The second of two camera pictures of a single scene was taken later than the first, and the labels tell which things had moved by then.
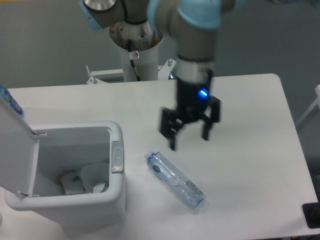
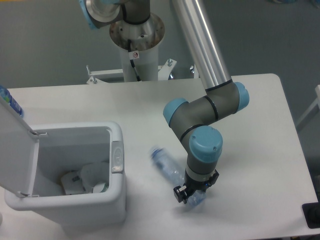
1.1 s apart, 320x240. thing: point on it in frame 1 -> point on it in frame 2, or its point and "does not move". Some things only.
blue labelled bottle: x=5 y=94 does not move
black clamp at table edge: x=311 y=211 does not move
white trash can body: x=64 y=149 does not move
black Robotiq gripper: x=192 y=99 -> x=181 y=193
